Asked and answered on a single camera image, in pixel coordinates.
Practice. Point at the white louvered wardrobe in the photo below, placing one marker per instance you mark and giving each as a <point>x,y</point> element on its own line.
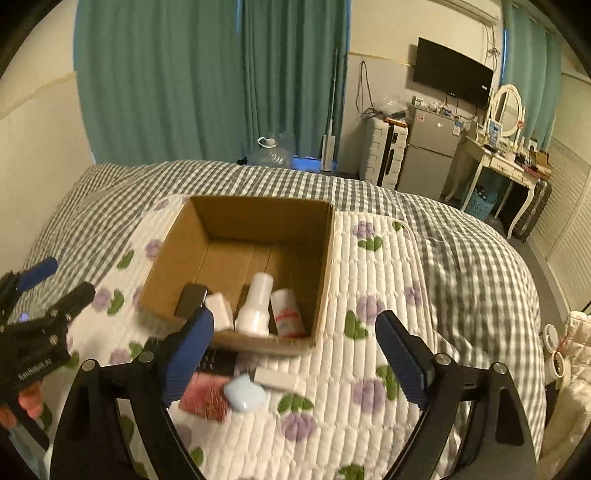
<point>565,217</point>

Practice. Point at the clear plastic bag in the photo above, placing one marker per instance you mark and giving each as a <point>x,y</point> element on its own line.
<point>392,105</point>

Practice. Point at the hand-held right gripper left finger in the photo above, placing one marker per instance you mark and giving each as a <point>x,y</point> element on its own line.
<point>190,357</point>

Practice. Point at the white rectangular bar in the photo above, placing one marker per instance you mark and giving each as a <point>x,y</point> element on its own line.
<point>274,378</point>

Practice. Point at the red glittery pouch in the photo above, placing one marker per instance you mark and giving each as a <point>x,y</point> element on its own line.
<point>205,397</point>

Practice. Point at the small white box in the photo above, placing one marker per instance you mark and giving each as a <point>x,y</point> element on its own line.
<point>220,311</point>

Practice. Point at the black rectangular case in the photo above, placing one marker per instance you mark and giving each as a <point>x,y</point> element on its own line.
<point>190,297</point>

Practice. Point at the wide teal curtain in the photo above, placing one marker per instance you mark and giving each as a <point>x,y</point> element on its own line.
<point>161,78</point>

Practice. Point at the brown cardboard box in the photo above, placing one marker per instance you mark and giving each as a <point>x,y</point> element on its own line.
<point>258,221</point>

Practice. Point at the white flat mop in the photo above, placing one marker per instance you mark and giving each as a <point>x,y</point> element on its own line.
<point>330,147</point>

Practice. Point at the white bottle with red label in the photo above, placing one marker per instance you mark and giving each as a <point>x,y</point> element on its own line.
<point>288,318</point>

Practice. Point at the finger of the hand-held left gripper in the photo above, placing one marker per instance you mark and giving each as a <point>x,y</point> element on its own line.
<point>39,272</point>
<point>69,300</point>

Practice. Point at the grey checked bed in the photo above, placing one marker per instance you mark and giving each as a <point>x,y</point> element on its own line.
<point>480,286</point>

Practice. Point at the person's left hand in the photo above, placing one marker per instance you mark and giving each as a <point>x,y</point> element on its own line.
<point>31,400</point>

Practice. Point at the white floral quilted blanket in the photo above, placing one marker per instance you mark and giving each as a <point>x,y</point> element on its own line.
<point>351,295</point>

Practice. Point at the black remote control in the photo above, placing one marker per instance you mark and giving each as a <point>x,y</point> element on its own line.
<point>218,362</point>

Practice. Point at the narrow teal curtain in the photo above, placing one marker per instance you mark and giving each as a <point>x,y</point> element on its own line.
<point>531,69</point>

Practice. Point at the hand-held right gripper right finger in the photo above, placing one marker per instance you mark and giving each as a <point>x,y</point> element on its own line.
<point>402,364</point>

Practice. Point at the white plastic bottle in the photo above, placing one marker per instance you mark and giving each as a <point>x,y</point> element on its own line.
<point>254,309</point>

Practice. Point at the grey small fridge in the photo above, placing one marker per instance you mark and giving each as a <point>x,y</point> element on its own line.
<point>427,152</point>

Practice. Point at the blue plastic basket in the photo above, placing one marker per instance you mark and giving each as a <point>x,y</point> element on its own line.
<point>480,203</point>

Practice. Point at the dark hard suitcase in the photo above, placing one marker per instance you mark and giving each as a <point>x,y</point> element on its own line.
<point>535,212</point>

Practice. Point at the white dressing table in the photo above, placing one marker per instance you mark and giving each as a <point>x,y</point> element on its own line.
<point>501,166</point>

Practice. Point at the black wall television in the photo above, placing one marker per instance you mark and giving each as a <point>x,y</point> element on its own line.
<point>450,71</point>

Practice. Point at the light blue earbud case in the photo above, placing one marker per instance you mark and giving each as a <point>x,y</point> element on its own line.
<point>244,394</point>

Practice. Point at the white hard suitcase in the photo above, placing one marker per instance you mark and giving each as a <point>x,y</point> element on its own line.
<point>376,150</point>

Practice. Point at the clear water jug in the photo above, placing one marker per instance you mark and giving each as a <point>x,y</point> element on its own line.
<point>270,152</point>

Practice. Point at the white oval mirror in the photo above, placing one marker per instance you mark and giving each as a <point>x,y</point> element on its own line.
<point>507,108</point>

